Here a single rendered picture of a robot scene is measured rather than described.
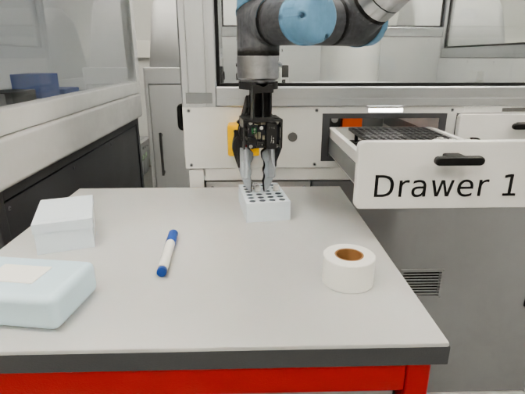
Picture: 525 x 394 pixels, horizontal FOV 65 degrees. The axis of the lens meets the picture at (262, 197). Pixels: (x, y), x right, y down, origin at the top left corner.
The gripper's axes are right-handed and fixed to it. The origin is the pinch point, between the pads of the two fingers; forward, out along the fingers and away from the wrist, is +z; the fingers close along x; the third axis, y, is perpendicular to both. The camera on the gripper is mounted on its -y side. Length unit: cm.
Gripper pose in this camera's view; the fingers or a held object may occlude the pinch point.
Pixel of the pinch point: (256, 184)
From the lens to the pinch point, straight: 83.6
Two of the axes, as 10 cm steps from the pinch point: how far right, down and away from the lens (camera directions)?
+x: 9.9, -0.5, 1.6
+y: 1.7, 3.1, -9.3
